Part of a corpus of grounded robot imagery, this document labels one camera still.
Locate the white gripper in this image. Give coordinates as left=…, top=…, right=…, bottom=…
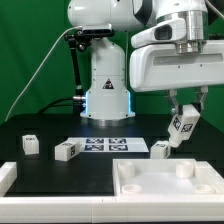
left=130, top=41, right=224, bottom=115

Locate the white square tabletop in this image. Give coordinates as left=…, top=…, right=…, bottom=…
left=112, top=159, right=224, bottom=196

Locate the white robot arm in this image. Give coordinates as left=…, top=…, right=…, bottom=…
left=68, top=0, right=224, bottom=126

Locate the white marker sheet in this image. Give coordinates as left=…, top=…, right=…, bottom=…
left=69, top=137, right=148, bottom=153

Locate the white left fence block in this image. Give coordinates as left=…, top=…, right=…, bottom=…
left=0, top=162, right=17, bottom=197

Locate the white front fence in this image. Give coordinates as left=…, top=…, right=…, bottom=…
left=0, top=197, right=224, bottom=223

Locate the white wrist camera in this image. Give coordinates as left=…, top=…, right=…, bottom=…
left=131, top=18, right=186, bottom=48

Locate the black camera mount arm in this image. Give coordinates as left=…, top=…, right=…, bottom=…
left=64, top=29, right=116, bottom=103

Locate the grey mounted camera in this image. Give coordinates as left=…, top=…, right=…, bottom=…
left=82, top=24, right=112, bottom=36

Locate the grey camera cable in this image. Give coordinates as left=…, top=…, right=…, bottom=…
left=4, top=25, right=84, bottom=122

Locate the black base cable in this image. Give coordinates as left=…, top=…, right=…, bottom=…
left=40, top=97, right=83, bottom=115

